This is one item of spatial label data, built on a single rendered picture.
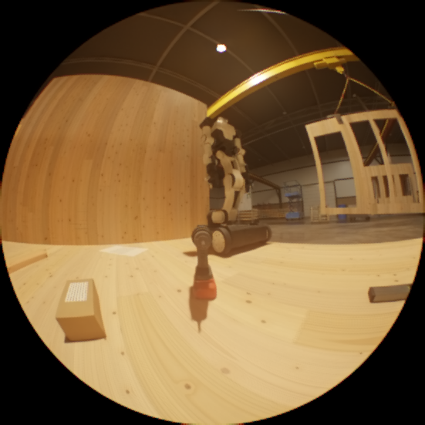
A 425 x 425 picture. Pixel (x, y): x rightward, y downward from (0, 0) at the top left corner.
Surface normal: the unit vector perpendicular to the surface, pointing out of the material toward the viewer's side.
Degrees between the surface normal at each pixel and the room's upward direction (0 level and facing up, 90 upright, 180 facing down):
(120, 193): 90
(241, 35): 180
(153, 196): 90
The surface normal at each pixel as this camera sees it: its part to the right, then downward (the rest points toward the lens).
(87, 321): 0.75, -0.05
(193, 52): 0.04, 1.00
